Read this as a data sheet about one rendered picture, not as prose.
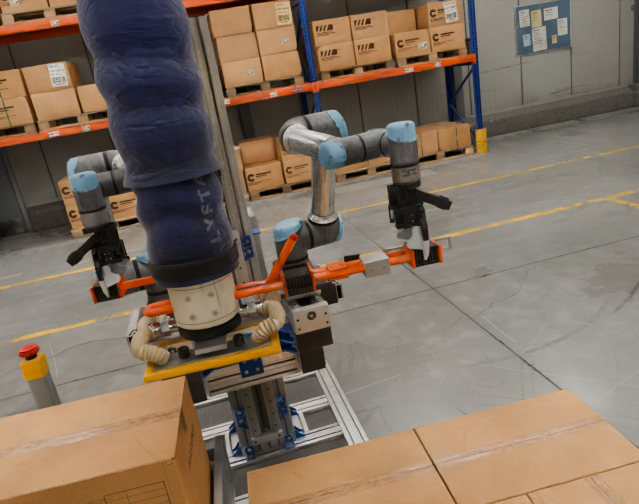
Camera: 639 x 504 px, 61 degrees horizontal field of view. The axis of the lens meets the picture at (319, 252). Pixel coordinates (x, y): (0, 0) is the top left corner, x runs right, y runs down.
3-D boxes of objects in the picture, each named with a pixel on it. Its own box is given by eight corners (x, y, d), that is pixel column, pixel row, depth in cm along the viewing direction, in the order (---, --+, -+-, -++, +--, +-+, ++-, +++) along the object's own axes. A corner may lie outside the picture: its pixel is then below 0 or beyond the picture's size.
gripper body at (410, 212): (390, 225, 150) (384, 182, 146) (420, 219, 151) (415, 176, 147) (397, 232, 143) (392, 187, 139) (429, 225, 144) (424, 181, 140)
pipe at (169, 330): (141, 367, 132) (135, 346, 130) (154, 325, 156) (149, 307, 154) (278, 336, 136) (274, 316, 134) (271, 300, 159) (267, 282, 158)
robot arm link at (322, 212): (298, 239, 215) (295, 109, 181) (331, 229, 220) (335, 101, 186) (310, 256, 207) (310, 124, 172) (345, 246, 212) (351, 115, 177)
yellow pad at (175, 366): (144, 384, 131) (139, 366, 130) (150, 364, 141) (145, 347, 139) (282, 353, 135) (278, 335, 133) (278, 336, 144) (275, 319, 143)
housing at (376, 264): (366, 279, 145) (364, 263, 144) (360, 271, 152) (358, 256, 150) (391, 273, 146) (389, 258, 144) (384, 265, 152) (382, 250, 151)
